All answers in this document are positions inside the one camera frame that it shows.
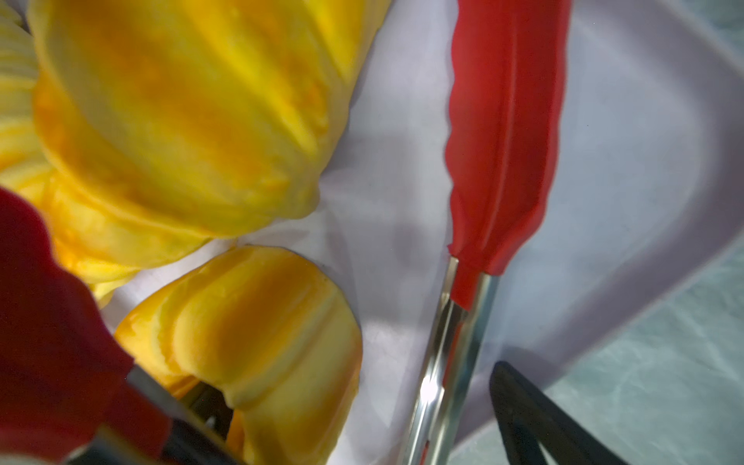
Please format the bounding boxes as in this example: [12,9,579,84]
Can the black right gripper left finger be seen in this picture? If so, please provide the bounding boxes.
[162,383,243,464]

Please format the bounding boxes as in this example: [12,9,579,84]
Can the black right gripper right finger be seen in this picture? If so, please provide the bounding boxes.
[489,362,625,465]

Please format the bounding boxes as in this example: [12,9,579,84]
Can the red metal tongs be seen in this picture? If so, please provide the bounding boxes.
[0,0,574,465]

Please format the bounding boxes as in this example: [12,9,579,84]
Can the small bundt bread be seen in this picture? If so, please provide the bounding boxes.
[114,246,363,464]

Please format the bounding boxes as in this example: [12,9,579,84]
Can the striped long bread loaf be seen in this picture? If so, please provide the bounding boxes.
[1,2,137,308]

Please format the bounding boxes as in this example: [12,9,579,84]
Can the yellow croissant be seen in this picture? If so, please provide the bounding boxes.
[27,1,389,269]

